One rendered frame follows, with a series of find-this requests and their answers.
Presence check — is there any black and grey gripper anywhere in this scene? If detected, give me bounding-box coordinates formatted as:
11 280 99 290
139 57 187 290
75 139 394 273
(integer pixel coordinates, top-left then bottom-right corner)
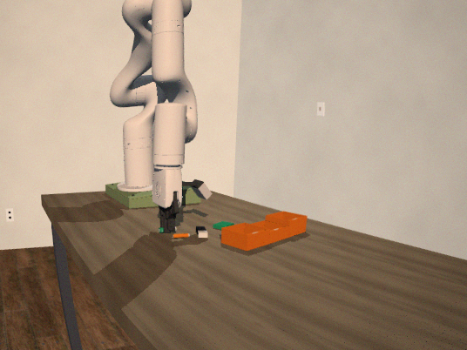
152 165 182 233

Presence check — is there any black and white eraser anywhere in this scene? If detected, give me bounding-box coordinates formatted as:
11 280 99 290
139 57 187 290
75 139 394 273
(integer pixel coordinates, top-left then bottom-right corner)
196 226 207 238

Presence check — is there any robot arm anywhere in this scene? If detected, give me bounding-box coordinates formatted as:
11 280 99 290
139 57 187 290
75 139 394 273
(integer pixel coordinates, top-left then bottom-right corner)
110 0 198 192

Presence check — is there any orange three-compartment bin rack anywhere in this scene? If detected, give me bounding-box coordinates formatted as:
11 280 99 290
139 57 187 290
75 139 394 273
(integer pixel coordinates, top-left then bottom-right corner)
221 212 307 251

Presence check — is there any orange battery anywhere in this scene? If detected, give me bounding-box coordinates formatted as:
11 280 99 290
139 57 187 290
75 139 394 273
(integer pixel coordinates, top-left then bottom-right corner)
173 233 190 239

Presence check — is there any green battery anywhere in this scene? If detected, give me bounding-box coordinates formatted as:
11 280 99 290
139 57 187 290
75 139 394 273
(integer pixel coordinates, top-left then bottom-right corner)
159 226 177 233

